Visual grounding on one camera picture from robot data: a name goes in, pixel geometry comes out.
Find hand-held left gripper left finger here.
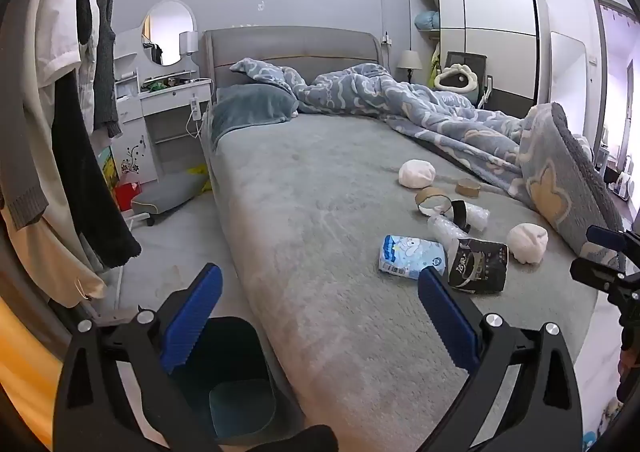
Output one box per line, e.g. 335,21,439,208
52,263,223,452

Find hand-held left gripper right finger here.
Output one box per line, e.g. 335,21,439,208
417,266,585,452

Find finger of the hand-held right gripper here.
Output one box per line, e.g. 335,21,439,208
587,225,640,253
570,259,640,293

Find dark teal trash bin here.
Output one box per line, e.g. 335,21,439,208
172,316,302,444

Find black tissue packet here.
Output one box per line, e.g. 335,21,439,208
446,238,509,294

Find blue tissue packet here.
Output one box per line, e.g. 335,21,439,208
377,233,447,279

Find white paper ball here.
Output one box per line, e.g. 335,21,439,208
506,222,549,265
398,159,437,189

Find bubble wrap roll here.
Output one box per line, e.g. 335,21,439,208
427,215,472,248

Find small clear plastic wrap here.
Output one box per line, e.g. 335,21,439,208
466,202,488,233

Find wide cardboard tape core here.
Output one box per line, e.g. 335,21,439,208
414,187,451,217

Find grey cushioned stool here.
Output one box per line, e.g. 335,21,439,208
131,172,211,225

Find yellow plastic bag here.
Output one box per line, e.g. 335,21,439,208
187,165,213,193

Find red box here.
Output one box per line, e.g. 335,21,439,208
114,181,143,213

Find beige coat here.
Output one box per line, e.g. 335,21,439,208
0,57,108,305

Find grey bed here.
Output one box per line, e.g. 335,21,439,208
200,27,626,452

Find green and yellow board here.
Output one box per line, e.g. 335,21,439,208
100,147,121,193

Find white dressing table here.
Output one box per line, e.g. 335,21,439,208
112,27,213,183

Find blue patterned duvet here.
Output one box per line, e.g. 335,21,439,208
230,56,626,258

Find cream plush cat bed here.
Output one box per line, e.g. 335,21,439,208
433,63,482,94

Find blue-grey pillow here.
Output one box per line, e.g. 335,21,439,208
210,84,298,148

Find black chair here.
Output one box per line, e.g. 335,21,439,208
444,51,493,108

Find white and black wardrobe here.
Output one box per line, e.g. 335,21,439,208
409,0,551,110

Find yellow-green cloth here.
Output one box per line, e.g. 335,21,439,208
426,45,441,88

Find bedside lamp with shade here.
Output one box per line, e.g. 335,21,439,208
397,50,421,83

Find dark grey knit garment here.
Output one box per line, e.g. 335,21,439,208
92,0,123,138

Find light blue cushion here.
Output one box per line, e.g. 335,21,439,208
414,10,441,32

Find white shirt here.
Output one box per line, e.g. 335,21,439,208
22,0,83,83

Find oval wall mirror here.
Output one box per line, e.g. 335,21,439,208
141,1,195,67

